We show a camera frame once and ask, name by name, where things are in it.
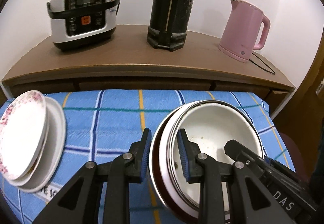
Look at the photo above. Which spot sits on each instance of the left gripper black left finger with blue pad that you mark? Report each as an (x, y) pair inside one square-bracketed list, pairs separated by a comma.
[(78, 201)]

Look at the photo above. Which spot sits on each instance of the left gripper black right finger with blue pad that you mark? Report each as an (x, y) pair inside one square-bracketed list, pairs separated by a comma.
[(250, 201)]

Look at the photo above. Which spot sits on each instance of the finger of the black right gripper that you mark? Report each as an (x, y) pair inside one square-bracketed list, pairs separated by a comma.
[(283, 184)]

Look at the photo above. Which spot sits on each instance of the plain white plate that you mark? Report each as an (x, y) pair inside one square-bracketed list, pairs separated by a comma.
[(52, 152)]

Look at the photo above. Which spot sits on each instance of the red rimmed bowl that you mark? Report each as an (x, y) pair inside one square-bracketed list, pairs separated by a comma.
[(155, 174)]

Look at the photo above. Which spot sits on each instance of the steel enamel bowl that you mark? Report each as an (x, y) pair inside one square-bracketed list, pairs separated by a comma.
[(210, 124)]

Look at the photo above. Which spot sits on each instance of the white dish pink pattern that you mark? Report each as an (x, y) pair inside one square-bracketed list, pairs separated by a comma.
[(23, 129)]

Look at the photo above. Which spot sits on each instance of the white plate red flowers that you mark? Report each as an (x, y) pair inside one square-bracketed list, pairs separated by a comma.
[(35, 165)]

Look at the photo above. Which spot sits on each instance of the pink plastic bowl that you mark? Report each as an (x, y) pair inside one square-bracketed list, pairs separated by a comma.
[(165, 153)]

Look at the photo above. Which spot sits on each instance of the brown wooden door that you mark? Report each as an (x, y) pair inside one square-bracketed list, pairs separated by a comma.
[(299, 123)]

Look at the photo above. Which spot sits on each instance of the blue plaid cloth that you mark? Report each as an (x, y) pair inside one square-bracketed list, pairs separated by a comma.
[(103, 124)]

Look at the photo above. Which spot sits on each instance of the brown wooden cabinet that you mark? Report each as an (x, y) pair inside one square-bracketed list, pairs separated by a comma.
[(127, 61)]

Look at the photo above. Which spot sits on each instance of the pink electric kettle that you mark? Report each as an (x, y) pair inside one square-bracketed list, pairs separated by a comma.
[(246, 30)]

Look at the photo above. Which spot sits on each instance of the white black rice cooker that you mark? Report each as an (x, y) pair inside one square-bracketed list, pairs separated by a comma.
[(78, 24)]

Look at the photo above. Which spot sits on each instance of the black thermos flask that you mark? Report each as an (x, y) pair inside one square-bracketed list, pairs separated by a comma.
[(168, 24)]

